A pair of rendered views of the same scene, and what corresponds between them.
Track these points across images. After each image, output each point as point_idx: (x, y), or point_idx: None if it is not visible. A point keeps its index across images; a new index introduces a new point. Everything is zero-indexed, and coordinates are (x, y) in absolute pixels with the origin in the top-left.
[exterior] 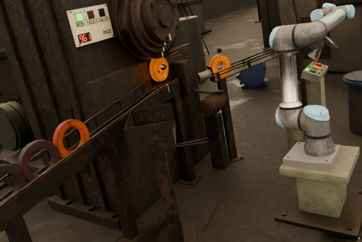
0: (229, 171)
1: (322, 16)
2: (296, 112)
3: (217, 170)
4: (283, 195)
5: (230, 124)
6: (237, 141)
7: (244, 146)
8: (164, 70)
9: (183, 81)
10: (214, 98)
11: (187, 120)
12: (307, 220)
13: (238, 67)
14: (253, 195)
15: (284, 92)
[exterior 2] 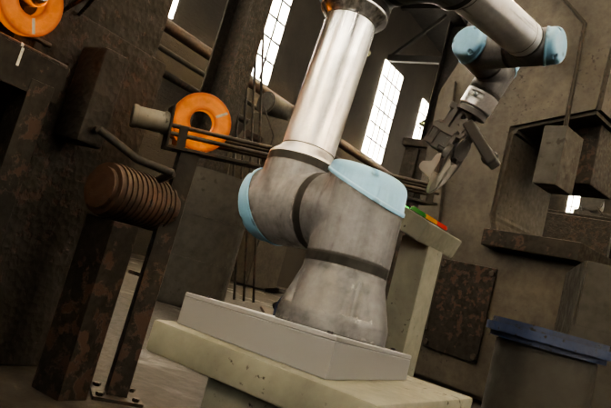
0: (67, 407)
1: (482, 41)
2: (306, 174)
3: (38, 393)
4: None
5: (154, 287)
6: (165, 383)
7: (171, 394)
8: (40, 15)
9: (85, 94)
10: (137, 174)
11: (48, 223)
12: None
13: (244, 147)
14: None
15: (298, 108)
